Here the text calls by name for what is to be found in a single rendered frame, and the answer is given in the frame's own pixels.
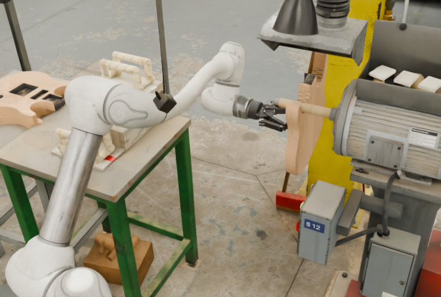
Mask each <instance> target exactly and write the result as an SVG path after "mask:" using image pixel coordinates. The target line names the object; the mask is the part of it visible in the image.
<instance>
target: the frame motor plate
mask: <svg viewBox="0 0 441 297"><path fill-rule="evenodd" d="M390 177H391V176H389V175H387V174H382V173H379V172H374V171H371V170H367V169H364V168H359V167H353V168H352V170H351V173H350V178H349V179H350V180H351V181H354V182H358V183H361V184H366V185H369V186H373V187H376V188H381V189H386V186H387V182H388V179H389V178H390ZM391 191H392V192H395V193H400V194H402V195H407V196H410V197H414V198H418V199H422V200H425V201H429V202H432V203H436V204H439V205H441V180H439V179H436V178H432V182H431V185H430V186H428V185H425V184H420V183H417V182H412V181H409V180H405V179H400V180H397V179H395V180H394V182H393V184H392V188H391Z"/></svg>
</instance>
